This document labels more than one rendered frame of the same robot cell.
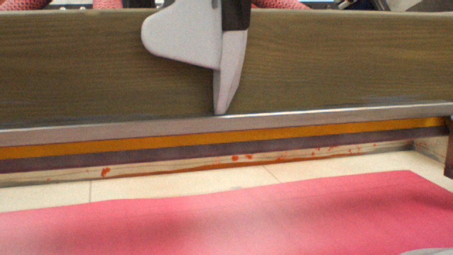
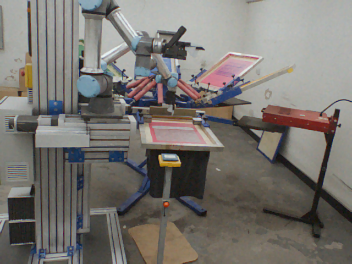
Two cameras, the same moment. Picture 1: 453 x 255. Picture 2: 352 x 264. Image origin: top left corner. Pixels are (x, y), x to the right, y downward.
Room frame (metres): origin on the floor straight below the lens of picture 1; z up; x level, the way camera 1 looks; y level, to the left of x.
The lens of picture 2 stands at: (-2.46, -0.30, 1.72)
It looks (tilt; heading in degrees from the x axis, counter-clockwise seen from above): 16 degrees down; 5
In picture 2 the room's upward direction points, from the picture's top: 6 degrees clockwise
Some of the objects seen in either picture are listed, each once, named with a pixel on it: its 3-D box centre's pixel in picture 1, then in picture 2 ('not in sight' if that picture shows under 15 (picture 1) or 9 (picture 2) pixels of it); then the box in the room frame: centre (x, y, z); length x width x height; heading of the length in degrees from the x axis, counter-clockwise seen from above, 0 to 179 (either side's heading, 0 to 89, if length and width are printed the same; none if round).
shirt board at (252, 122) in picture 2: not in sight; (219, 119); (0.89, -0.44, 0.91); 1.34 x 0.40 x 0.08; 75
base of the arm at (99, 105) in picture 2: not in sight; (101, 102); (-0.69, 0.31, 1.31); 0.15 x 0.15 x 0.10
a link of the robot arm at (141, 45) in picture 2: not in sight; (143, 45); (-0.84, 0.05, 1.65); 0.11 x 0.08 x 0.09; 87
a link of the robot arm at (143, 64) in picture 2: not in sight; (143, 65); (-0.82, 0.05, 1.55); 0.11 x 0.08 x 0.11; 177
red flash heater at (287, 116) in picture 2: not in sight; (297, 117); (0.70, -1.16, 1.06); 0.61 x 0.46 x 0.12; 75
